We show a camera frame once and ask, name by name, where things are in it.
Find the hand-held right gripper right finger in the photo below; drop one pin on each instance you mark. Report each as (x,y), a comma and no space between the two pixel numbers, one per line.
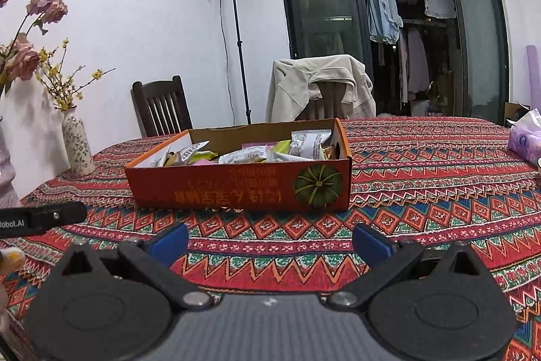
(372,243)

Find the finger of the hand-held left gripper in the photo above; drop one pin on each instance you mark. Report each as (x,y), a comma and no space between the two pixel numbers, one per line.
(59,214)

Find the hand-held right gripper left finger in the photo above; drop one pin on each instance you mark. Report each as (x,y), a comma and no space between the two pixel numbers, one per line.
(169,242)

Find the orange cardboard box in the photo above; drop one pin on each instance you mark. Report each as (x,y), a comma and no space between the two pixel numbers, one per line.
(236,187)

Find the pink snack packet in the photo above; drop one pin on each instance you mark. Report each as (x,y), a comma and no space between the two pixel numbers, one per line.
(258,145)
(206,162)

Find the long green white packet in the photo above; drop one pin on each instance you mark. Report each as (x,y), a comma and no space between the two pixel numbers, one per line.
(203,156)

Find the white packet with printed label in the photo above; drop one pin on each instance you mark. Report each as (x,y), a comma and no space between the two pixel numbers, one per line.
(310,144)
(192,150)

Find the red snack packet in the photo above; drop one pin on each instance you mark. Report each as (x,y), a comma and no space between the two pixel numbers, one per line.
(330,151)

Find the large white packet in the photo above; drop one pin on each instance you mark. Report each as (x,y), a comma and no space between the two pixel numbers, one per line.
(245,155)

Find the small green packet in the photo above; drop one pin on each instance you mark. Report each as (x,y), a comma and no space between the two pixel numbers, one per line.
(281,150)

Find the white yellow object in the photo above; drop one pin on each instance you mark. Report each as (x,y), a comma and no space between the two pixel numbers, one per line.
(12,259)

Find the pale pink vase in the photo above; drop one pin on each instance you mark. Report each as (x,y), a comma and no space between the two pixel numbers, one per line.
(7,175)

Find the floral ceramic vase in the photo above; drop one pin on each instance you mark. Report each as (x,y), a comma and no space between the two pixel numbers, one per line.
(78,145)

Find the yellow flower branches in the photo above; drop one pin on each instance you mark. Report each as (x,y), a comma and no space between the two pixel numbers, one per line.
(63,90)

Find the dark wooden chair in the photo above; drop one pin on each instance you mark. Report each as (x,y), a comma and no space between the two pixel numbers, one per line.
(160,107)

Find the wooden chair under jacket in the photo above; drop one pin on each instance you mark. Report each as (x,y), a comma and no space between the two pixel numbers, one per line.
(329,101)

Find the pink rose stems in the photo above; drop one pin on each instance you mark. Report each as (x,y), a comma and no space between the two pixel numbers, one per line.
(23,56)

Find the beige jacket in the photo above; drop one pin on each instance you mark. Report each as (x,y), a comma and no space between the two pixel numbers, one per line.
(296,86)

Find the hanging pale pink garment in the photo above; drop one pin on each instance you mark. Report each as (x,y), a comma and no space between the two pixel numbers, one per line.
(416,65)

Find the purple tissue pack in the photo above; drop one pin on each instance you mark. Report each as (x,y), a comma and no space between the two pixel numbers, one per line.
(526,141)

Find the brown cardboard box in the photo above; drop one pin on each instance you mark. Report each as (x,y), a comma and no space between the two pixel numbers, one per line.
(516,113)

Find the black studio light stand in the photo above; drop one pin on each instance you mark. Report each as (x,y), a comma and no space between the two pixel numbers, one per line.
(241,60)

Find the sliding glass door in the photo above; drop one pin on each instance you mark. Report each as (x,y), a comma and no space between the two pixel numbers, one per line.
(477,48)

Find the purple rolled mat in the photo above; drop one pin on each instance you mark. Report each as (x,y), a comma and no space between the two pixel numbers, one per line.
(533,77)

